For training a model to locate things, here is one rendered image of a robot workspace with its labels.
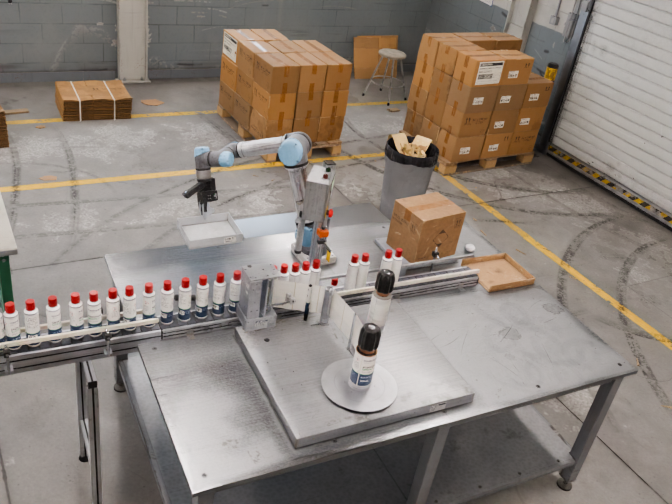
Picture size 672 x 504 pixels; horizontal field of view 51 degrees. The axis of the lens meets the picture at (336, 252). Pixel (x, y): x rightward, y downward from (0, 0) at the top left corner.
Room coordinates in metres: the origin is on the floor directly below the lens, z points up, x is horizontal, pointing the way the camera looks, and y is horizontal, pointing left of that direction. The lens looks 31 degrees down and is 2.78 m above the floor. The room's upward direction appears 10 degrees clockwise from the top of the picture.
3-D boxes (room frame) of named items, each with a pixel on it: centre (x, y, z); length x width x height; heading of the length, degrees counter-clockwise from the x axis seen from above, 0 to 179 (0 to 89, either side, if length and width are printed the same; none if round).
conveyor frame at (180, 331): (2.76, -0.02, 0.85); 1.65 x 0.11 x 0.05; 121
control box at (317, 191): (2.77, 0.12, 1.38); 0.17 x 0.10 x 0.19; 176
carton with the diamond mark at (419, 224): (3.37, -0.45, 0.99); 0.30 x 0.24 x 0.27; 129
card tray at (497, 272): (3.27, -0.87, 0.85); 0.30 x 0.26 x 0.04; 121
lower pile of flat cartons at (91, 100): (6.48, 2.59, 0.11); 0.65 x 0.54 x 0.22; 121
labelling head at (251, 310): (2.46, 0.30, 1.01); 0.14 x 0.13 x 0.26; 121
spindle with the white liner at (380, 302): (2.55, -0.23, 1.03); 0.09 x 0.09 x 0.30
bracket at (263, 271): (2.45, 0.29, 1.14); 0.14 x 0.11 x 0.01; 121
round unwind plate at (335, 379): (2.15, -0.18, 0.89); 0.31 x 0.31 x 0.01
